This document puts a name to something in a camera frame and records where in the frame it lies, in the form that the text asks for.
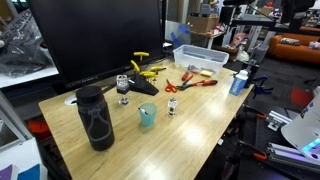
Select teal plastic cup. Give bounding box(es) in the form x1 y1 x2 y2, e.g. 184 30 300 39
138 103 157 127

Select blue clamp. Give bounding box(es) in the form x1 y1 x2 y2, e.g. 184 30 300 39
252 75 273 97

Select black water bottle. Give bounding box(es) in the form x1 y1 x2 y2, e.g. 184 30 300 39
76 86 115 151

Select orange sofa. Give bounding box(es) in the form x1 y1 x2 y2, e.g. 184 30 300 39
268 33 320 65

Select clear acrylic block stand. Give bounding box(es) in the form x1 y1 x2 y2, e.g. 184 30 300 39
116 75 129 105

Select clear plastic bin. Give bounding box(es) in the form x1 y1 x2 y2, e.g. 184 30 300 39
173 45 229 73

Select large black monitor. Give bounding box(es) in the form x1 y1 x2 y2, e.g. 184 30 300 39
27 0 163 87

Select red handled tool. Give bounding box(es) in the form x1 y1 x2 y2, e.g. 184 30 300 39
181 65 197 81

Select small glass salt shaker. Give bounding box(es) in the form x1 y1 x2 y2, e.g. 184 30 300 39
168 98 178 116

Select yellow T-handle hex key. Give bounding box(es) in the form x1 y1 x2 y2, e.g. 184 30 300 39
140 71 158 78
130 60 141 73
150 66 166 74
133 52 150 61

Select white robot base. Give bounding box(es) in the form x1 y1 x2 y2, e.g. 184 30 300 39
281 94 320 165

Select blue white bottle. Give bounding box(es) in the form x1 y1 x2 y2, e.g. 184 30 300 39
229 70 248 96

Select red handled pliers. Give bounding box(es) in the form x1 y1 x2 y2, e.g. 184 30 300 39
176 80 218 90

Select grey plastic bag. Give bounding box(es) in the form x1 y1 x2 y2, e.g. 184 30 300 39
0 9 53 78

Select cardboard box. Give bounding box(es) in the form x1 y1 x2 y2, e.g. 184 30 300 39
188 14 219 33

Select orange handled scissors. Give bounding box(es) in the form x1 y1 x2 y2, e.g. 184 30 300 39
165 80 177 93

